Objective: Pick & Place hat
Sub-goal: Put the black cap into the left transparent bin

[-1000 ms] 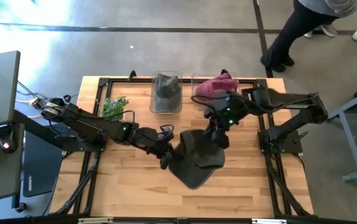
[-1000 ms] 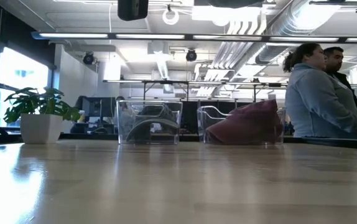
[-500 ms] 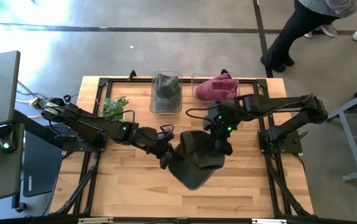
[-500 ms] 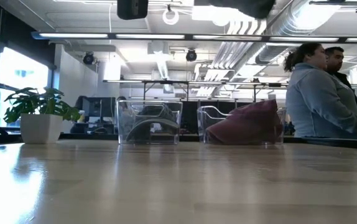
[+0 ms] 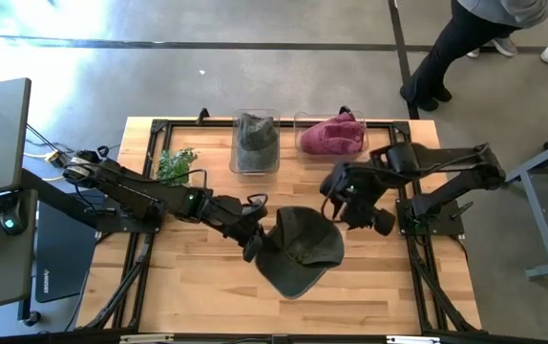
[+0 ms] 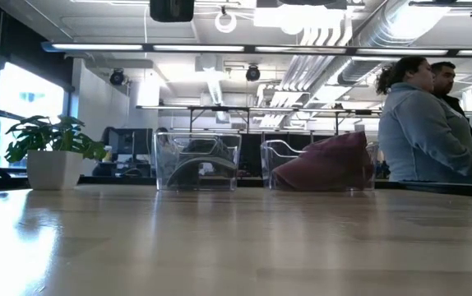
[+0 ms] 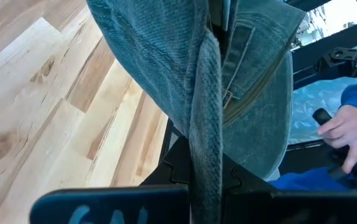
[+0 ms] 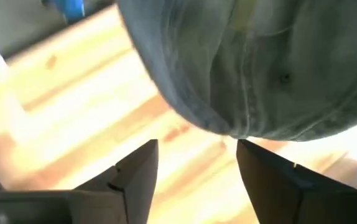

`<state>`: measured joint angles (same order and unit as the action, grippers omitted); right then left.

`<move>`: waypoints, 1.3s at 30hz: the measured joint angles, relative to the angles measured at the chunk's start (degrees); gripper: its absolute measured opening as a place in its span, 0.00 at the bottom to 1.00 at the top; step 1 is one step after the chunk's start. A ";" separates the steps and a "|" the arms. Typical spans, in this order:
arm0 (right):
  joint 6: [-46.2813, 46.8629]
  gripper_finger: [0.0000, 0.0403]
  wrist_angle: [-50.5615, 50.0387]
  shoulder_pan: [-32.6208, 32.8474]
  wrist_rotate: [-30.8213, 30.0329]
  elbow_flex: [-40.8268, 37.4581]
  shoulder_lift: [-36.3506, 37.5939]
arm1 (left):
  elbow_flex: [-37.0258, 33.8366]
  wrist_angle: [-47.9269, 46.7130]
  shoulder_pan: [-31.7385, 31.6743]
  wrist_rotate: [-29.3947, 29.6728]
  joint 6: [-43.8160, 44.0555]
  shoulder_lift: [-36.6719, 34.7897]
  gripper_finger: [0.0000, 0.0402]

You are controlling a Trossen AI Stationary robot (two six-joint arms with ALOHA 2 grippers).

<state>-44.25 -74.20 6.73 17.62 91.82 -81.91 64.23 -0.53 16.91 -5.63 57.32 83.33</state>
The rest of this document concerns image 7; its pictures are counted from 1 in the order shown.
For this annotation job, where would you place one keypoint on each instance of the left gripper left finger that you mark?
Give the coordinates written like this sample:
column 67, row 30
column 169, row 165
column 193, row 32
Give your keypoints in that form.
column 119, row 205

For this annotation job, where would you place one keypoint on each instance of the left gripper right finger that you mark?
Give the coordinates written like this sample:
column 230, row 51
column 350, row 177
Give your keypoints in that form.
column 259, row 205

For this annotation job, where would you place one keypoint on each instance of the dark teal denim hat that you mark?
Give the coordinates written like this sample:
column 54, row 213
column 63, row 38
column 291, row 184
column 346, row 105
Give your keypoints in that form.
column 166, row 62

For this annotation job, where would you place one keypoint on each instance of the person's hand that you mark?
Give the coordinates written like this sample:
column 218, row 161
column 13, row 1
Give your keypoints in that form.
column 349, row 127

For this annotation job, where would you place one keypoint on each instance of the black metal frame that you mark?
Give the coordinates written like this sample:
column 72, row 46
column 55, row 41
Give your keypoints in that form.
column 337, row 39

